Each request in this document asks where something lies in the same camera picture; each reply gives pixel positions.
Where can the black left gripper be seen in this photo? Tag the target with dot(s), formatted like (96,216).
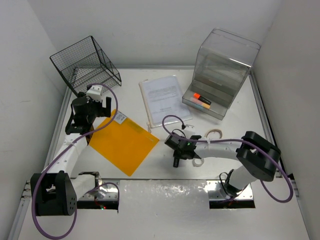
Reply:
(103,111)

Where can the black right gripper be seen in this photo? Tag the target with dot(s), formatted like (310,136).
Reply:
(177,154)

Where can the pink black highlighter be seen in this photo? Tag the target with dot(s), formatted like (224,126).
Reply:
(176,162)

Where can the yellow clip file folder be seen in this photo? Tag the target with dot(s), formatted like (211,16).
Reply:
(123,142)

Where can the yellow translucent highlighter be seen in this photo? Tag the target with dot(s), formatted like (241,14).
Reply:
(200,103)

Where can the orange black highlighter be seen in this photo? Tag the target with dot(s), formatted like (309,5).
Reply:
(202,99)

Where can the clear plastic drawer cabinet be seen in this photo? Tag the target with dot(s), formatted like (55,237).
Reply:
(223,62)

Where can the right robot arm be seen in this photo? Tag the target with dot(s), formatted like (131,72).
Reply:
(258,157)

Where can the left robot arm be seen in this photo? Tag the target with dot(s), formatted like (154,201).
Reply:
(53,191)

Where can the clear tape roll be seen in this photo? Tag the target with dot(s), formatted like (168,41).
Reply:
(198,162)

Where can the beige masking tape roll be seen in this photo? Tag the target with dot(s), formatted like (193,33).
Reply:
(214,132)

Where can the white front cover panel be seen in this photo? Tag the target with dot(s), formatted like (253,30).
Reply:
(179,210)

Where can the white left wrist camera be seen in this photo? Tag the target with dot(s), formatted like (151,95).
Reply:
(95,93)

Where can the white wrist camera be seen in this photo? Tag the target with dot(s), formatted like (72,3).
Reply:
(189,131)
(95,93)

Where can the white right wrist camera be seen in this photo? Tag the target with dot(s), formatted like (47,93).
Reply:
(189,131)

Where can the black wire mesh rack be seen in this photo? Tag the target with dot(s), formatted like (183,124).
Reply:
(84,63)

